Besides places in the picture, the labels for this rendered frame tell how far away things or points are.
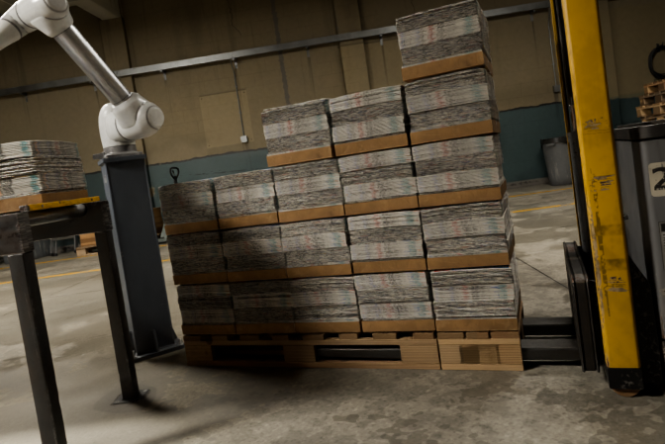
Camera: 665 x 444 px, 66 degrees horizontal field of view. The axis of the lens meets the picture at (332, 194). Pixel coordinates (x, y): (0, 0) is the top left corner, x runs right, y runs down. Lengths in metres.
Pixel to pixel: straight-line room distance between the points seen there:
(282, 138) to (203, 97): 7.23
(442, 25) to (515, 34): 7.54
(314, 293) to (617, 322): 1.07
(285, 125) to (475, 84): 0.74
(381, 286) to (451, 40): 0.93
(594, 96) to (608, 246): 0.43
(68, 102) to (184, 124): 2.08
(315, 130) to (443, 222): 0.60
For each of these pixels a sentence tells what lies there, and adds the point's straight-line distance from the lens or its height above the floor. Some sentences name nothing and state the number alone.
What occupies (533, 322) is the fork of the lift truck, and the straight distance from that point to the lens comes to 2.24.
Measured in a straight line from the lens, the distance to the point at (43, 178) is 1.95.
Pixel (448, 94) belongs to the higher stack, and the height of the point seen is 0.99.
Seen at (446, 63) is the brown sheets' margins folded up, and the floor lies 1.09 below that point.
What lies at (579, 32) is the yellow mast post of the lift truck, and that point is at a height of 1.07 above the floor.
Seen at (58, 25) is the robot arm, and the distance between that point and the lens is 2.51.
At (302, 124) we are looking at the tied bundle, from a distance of 2.03.
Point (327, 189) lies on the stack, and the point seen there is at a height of 0.72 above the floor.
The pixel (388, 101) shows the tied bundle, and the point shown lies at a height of 1.01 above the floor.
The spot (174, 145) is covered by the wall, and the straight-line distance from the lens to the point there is 9.36.
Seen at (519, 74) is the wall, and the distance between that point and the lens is 9.32.
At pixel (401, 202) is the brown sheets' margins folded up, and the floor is 0.63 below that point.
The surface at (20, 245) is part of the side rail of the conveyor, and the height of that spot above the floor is 0.70.
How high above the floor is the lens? 0.80
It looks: 3 degrees down
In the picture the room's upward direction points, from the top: 8 degrees counter-clockwise
